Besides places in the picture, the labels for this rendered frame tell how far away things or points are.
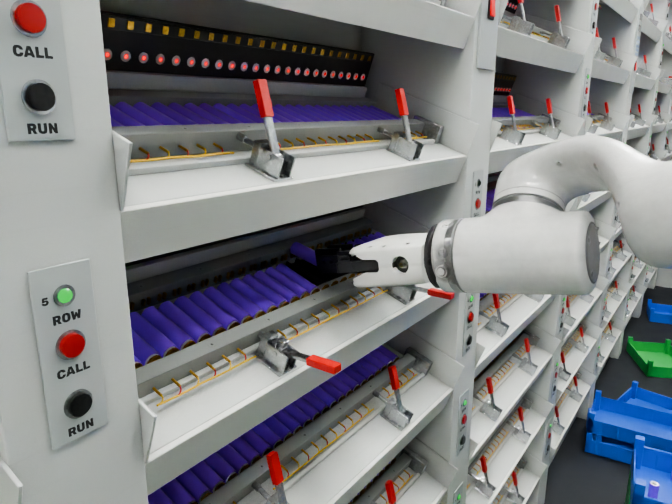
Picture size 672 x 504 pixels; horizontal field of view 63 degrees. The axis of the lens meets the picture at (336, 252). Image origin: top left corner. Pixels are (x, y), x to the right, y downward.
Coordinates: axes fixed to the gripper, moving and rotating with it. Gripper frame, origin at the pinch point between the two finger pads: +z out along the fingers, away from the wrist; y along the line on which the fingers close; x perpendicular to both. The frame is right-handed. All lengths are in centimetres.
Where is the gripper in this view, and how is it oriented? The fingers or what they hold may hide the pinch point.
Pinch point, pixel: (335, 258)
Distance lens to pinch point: 73.1
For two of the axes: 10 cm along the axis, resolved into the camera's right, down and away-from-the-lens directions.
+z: -8.0, 0.2, 6.0
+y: 5.8, -2.0, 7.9
